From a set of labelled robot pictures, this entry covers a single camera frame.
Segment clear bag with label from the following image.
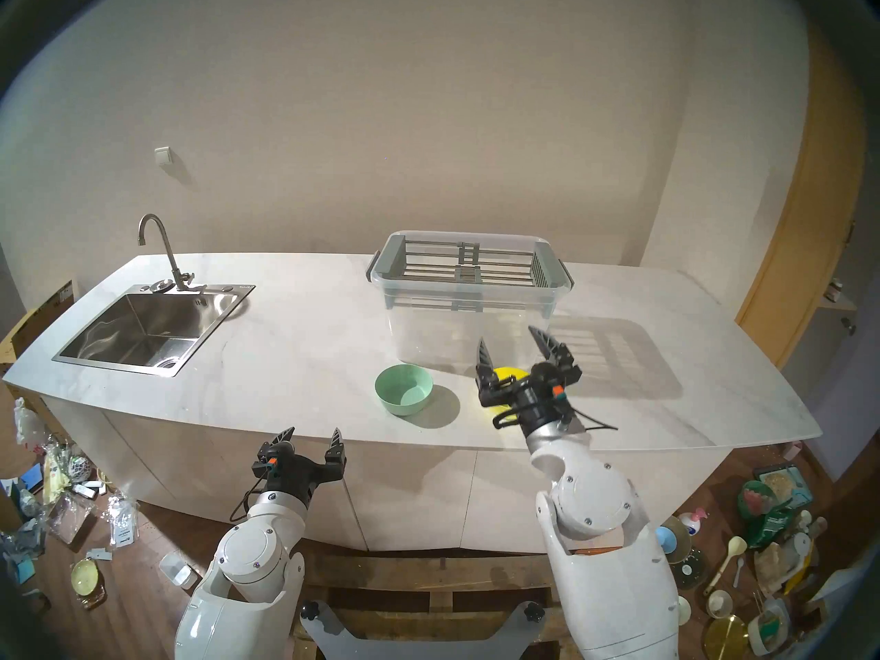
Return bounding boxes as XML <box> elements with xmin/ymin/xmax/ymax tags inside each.
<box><xmin>107</xmin><ymin>497</ymin><xmax>138</xmax><ymax>548</ymax></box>

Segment cream wooden spoon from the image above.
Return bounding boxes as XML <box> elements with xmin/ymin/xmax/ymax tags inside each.
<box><xmin>705</xmin><ymin>536</ymin><xmax>748</xmax><ymax>595</ymax></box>

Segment white counter cabinet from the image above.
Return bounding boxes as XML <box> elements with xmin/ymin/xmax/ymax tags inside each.
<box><xmin>41</xmin><ymin>394</ymin><xmax>729</xmax><ymax>555</ymax></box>

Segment green snack bag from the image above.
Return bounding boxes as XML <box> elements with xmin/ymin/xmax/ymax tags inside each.
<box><xmin>739</xmin><ymin>480</ymin><xmax>793</xmax><ymax>549</ymax></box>

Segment wooden door frame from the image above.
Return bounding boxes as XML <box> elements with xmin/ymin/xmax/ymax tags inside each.
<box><xmin>736</xmin><ymin>26</ymin><xmax>868</xmax><ymax>371</ymax></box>

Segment teal food tray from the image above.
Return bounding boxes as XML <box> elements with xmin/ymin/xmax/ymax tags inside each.
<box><xmin>754</xmin><ymin>465</ymin><xmax>813</xmax><ymax>512</ymax></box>

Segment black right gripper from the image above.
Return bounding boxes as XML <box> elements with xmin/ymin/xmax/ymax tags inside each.
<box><xmin>476</xmin><ymin>326</ymin><xmax>582</xmax><ymax>438</ymax></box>

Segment white cup green contents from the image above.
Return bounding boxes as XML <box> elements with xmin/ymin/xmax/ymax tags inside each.
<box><xmin>748</xmin><ymin>600</ymin><xmax>791</xmax><ymax>656</ymax></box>

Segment crumpled clear bag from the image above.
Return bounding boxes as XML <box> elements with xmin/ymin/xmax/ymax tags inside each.
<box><xmin>48</xmin><ymin>490</ymin><xmax>97</xmax><ymax>546</ymax></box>

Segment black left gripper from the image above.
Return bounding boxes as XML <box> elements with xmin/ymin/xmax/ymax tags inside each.
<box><xmin>267</xmin><ymin>427</ymin><xmax>345</xmax><ymax>508</ymax></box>

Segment clear plastic storage box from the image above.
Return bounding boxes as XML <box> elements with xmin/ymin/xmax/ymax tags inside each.
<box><xmin>366</xmin><ymin>231</ymin><xmax>575</xmax><ymax>372</ymax></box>

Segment yellow snack bag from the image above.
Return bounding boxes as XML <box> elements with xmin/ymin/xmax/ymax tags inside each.
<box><xmin>43</xmin><ymin>445</ymin><xmax>73</xmax><ymax>505</ymax></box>

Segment mint green bowl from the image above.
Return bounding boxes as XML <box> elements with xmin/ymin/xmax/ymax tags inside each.
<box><xmin>375</xmin><ymin>364</ymin><xmax>434</xmax><ymax>417</ymax></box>

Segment brown cardboard box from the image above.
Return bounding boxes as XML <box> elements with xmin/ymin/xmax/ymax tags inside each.
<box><xmin>0</xmin><ymin>280</ymin><xmax>76</xmax><ymax>364</ymax></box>

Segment gold round plate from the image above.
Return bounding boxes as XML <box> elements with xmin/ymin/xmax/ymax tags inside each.
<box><xmin>703</xmin><ymin>615</ymin><xmax>750</xmax><ymax>660</ymax></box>

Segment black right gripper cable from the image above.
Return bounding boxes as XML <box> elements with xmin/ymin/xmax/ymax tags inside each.
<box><xmin>492</xmin><ymin>404</ymin><xmax>618</xmax><ymax>434</ymax></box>

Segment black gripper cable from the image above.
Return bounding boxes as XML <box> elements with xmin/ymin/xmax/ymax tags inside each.
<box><xmin>492</xmin><ymin>404</ymin><xmax>618</xmax><ymax>434</ymax></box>
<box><xmin>229</xmin><ymin>474</ymin><xmax>267</xmax><ymax>523</ymax></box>

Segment stainless steel sink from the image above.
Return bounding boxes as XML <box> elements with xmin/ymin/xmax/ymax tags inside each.
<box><xmin>52</xmin><ymin>284</ymin><xmax>256</xmax><ymax>377</ymax></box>

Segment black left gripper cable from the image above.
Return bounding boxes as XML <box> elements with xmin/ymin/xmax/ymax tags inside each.
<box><xmin>229</xmin><ymin>474</ymin><xmax>267</xmax><ymax>523</ymax></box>

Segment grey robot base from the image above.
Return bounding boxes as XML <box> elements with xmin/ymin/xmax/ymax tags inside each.
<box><xmin>299</xmin><ymin>600</ymin><xmax>547</xmax><ymax>660</ymax></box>

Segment white plastic bag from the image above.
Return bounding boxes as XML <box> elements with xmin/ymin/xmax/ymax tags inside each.
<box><xmin>15</xmin><ymin>397</ymin><xmax>45</xmax><ymax>453</ymax></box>

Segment chrome gooseneck faucet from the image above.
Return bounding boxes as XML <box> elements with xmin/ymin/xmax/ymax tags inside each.
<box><xmin>137</xmin><ymin>214</ymin><xmax>206</xmax><ymax>293</ymax></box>

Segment grey metal drying rack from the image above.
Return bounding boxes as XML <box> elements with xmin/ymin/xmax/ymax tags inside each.
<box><xmin>385</xmin><ymin>234</ymin><xmax>559</xmax><ymax>314</ymax></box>

